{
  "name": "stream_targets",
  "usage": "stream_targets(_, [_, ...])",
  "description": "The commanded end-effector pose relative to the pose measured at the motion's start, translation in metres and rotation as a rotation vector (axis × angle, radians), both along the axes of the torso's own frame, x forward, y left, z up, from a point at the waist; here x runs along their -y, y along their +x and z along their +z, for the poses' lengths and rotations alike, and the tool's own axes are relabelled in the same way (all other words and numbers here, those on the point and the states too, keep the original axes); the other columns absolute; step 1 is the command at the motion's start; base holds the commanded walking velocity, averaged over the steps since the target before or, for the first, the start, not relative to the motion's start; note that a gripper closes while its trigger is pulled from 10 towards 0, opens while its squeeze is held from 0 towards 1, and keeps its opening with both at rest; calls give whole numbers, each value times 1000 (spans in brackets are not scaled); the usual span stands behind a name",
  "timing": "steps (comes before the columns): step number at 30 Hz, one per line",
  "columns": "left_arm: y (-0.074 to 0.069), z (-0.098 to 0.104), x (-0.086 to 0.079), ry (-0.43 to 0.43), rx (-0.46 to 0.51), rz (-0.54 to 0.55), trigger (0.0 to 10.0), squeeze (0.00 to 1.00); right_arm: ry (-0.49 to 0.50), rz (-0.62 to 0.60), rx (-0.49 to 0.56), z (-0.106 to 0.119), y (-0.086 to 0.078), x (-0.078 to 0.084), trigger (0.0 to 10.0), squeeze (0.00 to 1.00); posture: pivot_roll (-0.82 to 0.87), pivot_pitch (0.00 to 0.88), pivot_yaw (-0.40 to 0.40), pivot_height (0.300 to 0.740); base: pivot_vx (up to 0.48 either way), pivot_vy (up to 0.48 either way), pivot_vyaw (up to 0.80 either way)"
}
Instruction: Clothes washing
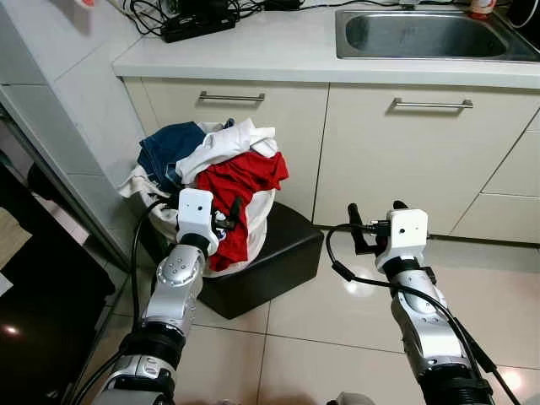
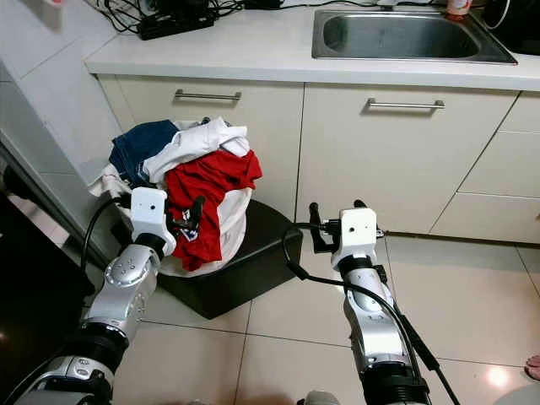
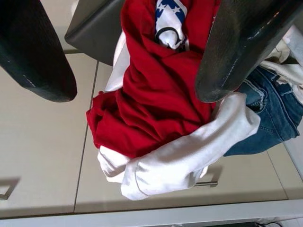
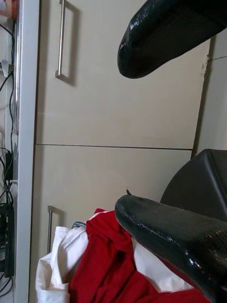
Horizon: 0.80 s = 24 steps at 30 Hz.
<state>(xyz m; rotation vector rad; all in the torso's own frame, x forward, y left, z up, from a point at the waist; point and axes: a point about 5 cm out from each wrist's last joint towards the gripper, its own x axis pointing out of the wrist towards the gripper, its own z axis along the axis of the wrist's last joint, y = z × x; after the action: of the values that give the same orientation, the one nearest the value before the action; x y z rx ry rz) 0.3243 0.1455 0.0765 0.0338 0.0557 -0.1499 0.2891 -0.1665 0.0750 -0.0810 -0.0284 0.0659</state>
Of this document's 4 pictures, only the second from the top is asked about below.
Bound grey right robot leg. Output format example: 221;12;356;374
303;390;341;405

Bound cream drawer front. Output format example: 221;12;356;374
456;128;540;200
496;89;540;136
429;192;540;246

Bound stainless steel sink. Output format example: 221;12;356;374
311;8;519;67

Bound black cable tangle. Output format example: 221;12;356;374
97;0;284;36

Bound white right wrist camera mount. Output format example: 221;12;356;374
337;208;381;259

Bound black power strip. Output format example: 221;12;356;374
137;7;217;41

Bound silver cabinet door handle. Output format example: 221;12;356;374
366;97;446;111

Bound red white bottle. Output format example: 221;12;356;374
445;0;474;23

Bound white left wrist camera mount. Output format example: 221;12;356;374
130;187;177;254

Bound black square stool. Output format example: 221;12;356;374
111;199;305;321

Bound red garment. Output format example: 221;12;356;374
162;148;263;273

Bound black countertop appliance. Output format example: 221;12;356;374
484;0;540;57

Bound white garment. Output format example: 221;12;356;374
142;116;252;185

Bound black washing machine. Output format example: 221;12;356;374
0;143;112;405

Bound blue jeans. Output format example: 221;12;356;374
111;119;203;188

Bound cream cabinet door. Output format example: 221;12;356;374
294;83;521;237
97;74;305;224

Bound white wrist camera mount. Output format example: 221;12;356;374
337;208;381;259
130;187;177;254

